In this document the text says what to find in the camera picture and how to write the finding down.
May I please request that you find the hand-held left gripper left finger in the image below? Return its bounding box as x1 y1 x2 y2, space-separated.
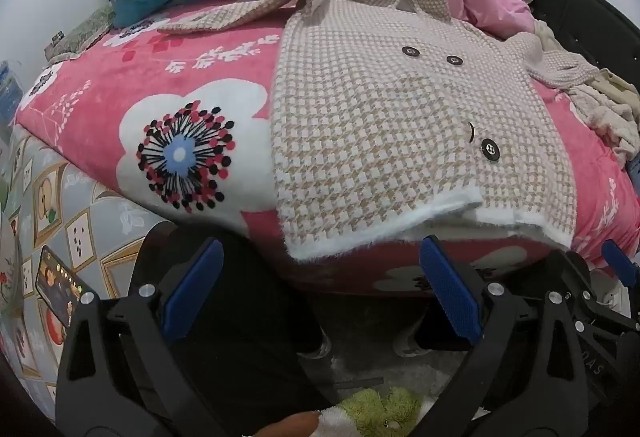
54 237 236 437

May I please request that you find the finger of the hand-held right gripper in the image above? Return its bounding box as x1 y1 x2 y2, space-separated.
550 250 609 314
601 238 639 276

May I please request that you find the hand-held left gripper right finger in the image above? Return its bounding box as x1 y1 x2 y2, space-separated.
410 234 597 437

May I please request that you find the beige houndstooth coat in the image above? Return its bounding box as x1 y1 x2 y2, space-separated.
160 0 608 264

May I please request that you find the smartphone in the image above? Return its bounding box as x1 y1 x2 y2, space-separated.
35 244 85 329

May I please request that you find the green shaggy rug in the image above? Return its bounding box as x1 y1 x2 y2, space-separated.
340 387 427 437

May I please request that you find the beige knitted sweater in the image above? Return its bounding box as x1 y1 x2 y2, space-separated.
535 19 640 168

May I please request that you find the grey picture-print bed sheet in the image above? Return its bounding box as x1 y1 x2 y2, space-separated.
0 127 167 418

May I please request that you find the white fluffy cloth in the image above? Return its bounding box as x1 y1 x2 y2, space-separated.
315 408 362 437

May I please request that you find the pink floral blanket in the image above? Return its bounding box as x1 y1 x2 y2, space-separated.
15 4 640 299

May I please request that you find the black headboard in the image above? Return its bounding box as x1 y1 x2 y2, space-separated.
492 0 640 84

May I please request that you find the grey-green patterned cloth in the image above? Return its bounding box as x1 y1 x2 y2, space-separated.
44 4 117 64

